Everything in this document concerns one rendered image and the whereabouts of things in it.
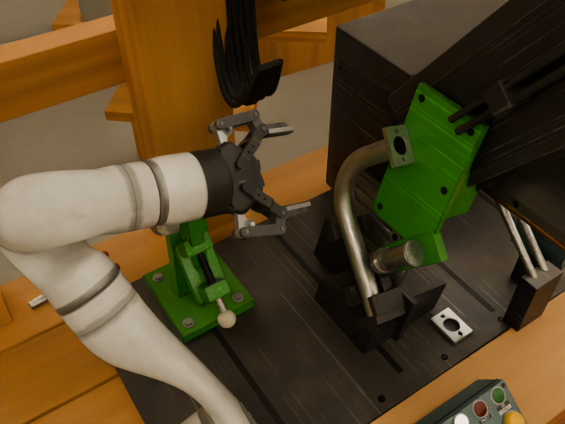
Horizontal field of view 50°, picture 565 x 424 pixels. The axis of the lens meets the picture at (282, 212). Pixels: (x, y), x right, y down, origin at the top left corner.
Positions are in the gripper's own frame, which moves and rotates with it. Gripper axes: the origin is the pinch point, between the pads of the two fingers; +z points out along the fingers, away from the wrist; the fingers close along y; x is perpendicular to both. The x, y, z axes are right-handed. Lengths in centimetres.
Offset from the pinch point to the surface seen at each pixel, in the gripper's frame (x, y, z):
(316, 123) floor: 164, 34, 136
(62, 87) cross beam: 29.6, 20.6, -16.5
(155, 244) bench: 46.7, -5.0, -1.1
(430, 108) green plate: -6.6, 3.8, 18.4
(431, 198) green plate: -3.3, -7.7, 18.5
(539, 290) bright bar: -4.4, -24.6, 35.0
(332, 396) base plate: 13.0, -32.5, 6.6
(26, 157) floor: 221, 46, 18
